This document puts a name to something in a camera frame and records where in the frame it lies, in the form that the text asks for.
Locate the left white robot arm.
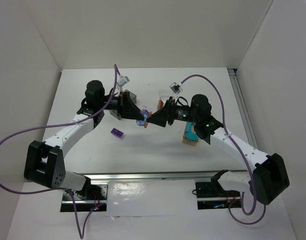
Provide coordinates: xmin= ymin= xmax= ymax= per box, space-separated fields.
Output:
xmin=24 ymin=76 xmax=144 ymax=198

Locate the side aluminium rail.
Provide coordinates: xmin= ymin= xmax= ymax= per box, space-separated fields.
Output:
xmin=227 ymin=68 xmax=258 ymax=148

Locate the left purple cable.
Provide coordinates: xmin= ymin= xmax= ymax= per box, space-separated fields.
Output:
xmin=0 ymin=63 xmax=118 ymax=240

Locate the purple rounded lego brick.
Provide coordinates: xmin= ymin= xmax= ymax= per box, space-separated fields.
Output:
xmin=136 ymin=109 xmax=150 ymax=127

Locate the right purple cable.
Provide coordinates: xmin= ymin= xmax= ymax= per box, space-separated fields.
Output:
xmin=180 ymin=74 xmax=266 ymax=226

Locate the small orange lego brick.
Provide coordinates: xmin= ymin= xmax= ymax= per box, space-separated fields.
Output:
xmin=144 ymin=111 xmax=152 ymax=129

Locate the smoky grey plastic container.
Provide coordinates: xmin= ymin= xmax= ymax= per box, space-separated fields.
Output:
xmin=109 ymin=90 xmax=139 ymax=120

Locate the clear plastic container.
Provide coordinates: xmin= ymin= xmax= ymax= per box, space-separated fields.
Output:
xmin=158 ymin=88 xmax=176 ymax=102

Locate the amber plastic container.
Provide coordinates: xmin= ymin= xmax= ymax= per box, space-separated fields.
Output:
xmin=182 ymin=122 xmax=199 ymax=146

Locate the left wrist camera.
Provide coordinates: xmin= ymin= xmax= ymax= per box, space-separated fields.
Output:
xmin=116 ymin=76 xmax=130 ymax=93

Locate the teal rounded lego brick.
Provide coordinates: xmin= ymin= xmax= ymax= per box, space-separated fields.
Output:
xmin=185 ymin=132 xmax=198 ymax=142

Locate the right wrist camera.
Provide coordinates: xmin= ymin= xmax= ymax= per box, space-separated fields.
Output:
xmin=169 ymin=82 xmax=183 ymax=96

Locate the purple cable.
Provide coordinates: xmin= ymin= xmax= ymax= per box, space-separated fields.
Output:
xmin=180 ymin=74 xmax=266 ymax=226
xmin=0 ymin=63 xmax=118 ymax=240

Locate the aluminium mounting rail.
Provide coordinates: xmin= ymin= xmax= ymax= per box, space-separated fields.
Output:
xmin=84 ymin=170 xmax=219 ymax=182

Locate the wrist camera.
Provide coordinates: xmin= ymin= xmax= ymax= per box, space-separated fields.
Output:
xmin=116 ymin=76 xmax=130 ymax=93
xmin=169 ymin=82 xmax=183 ymax=96

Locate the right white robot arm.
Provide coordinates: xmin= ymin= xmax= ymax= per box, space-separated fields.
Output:
xmin=147 ymin=94 xmax=290 ymax=205

